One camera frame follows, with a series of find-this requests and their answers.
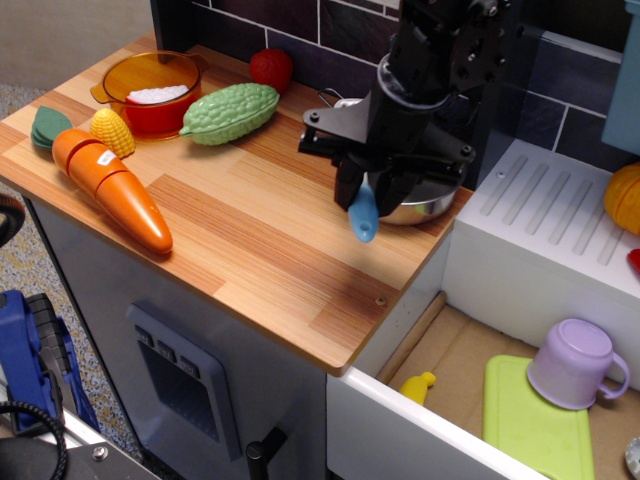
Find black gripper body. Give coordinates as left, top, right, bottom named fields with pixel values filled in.
left=298, top=55, right=475, bottom=185

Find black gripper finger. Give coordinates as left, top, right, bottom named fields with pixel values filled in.
left=374, top=170, right=422, bottom=217
left=333, top=154, right=366, bottom=211

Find white spatula blue handle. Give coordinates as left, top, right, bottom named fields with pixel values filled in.
left=348, top=180, right=379, bottom=243

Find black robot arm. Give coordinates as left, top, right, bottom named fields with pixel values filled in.
left=298, top=1, right=510, bottom=216

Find red toy strawberry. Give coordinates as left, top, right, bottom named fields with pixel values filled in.
left=249, top=49, right=294, bottom=94

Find green toy bitter gourd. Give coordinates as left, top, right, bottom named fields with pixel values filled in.
left=179, top=83, right=280, bottom=146

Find white dish rack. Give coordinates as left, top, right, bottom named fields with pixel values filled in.
left=443, top=140, right=639, bottom=388

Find white rice red bowl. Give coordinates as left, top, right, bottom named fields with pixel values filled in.
left=125, top=85, right=195, bottom=139

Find yellow toy piece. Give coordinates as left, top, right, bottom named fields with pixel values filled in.
left=399, top=372, right=436, bottom=406

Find orange transparent pot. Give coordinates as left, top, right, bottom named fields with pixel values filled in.
left=90, top=50, right=209, bottom=132

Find teal cabinet side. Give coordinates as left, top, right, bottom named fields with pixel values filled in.
left=602, top=1, right=639, bottom=155

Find orange toy pumpkin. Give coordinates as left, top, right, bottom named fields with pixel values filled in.
left=604, top=163, right=640, bottom=235

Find yellow toy corn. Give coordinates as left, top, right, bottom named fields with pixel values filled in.
left=89, top=108, right=136, bottom=158

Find red toy piece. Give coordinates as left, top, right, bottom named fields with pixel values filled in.
left=627, top=248, right=640, bottom=274

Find purple plastic cup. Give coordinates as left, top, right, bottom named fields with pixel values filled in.
left=527, top=318, right=630, bottom=410

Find orange toy carrot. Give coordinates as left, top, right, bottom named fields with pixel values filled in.
left=52, top=128, right=173, bottom=255

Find grey oven door panel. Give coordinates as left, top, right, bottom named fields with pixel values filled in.
left=126, top=304, right=241, bottom=461

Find lime green cutting board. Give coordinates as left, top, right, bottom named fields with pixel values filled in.
left=482, top=355, right=595, bottom=479

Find green toy leaves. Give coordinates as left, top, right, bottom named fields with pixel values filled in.
left=30, top=105, right=72, bottom=150

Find silver round object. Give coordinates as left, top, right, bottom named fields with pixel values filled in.
left=624, top=437, right=640, bottom=480

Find blue black clamp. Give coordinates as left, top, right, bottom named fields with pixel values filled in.
left=1, top=290, right=100, bottom=431

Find black oven door handle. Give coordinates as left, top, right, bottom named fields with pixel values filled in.
left=245, top=427, right=287, bottom=480

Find black braided cable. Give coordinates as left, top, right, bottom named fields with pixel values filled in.
left=0, top=399, right=67, bottom=480

